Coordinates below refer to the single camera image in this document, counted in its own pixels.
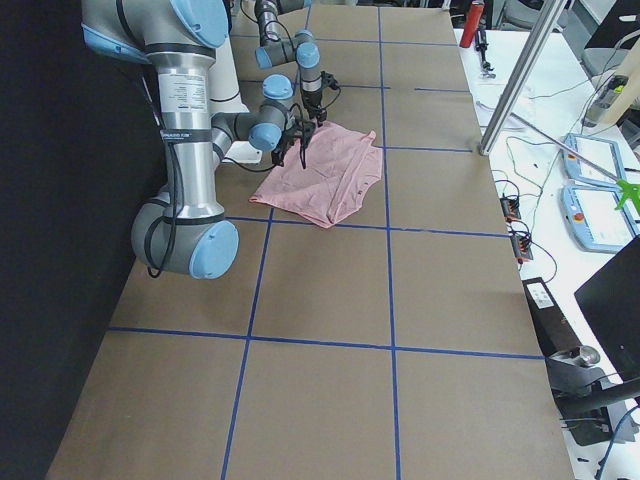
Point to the blue teach pendant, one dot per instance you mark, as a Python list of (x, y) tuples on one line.
[(594, 220), (602, 152)]

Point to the pink Snoopy t-shirt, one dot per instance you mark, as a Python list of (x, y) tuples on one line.
[(342, 166)]

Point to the green handled reacher grabber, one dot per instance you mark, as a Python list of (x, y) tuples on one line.
[(630, 191)]

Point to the black selfie stick tripod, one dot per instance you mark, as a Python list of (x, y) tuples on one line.
[(481, 47)]

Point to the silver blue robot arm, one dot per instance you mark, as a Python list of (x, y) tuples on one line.
[(278, 47), (202, 119)]

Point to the black monitor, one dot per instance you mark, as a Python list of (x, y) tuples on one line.
[(609, 302)]

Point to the orange black adapter far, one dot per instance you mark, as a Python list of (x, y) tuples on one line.
[(510, 207)]

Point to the near blue teach pendant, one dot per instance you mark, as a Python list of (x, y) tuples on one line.
[(594, 220)]

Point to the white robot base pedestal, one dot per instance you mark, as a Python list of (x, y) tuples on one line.
[(225, 97)]

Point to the orange black adapter near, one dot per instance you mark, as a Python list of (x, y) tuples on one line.
[(521, 245)]

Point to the orange black adapter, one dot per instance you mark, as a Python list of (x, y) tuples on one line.
[(521, 245), (510, 207)]

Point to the far blue teach pendant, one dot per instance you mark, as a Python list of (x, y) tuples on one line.
[(602, 152)]

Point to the black box with label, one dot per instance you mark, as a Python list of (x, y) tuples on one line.
[(553, 331)]

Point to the aluminium frame post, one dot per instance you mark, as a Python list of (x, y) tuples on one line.
[(533, 47)]

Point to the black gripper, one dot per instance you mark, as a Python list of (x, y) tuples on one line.
[(312, 99), (296, 126)]

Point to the red cylinder can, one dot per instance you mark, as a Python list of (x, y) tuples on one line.
[(472, 20)]

